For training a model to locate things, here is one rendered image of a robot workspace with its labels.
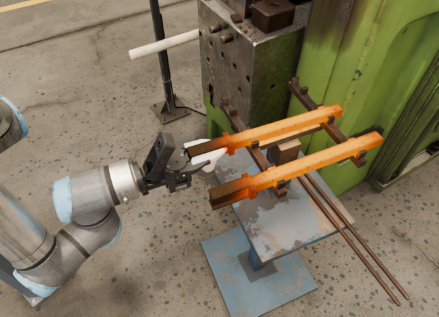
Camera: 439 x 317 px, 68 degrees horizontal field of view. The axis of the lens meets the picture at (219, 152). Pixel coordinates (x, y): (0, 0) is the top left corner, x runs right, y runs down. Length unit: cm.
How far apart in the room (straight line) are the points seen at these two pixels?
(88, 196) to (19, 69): 228
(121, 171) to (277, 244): 46
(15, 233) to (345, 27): 97
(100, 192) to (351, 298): 123
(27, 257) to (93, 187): 18
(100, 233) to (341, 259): 119
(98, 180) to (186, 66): 194
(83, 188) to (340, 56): 83
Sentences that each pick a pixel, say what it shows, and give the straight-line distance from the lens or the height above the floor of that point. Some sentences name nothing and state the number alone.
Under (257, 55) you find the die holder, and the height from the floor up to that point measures 87.
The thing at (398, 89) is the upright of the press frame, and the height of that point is 64.
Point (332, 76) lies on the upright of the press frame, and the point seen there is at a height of 81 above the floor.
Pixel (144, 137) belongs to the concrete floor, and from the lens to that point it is 206.
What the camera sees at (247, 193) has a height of 91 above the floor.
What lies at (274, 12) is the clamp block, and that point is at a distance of 113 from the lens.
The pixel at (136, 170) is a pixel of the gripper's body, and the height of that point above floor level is 93.
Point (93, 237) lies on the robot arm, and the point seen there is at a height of 80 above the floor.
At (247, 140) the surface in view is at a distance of 76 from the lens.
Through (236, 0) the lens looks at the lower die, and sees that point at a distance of 124.
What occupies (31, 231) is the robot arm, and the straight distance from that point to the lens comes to 74.
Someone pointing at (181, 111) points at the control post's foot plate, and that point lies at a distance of 217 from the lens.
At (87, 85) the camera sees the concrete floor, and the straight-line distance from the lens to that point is 256.
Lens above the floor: 149
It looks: 50 degrees down
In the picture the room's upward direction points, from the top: straight up
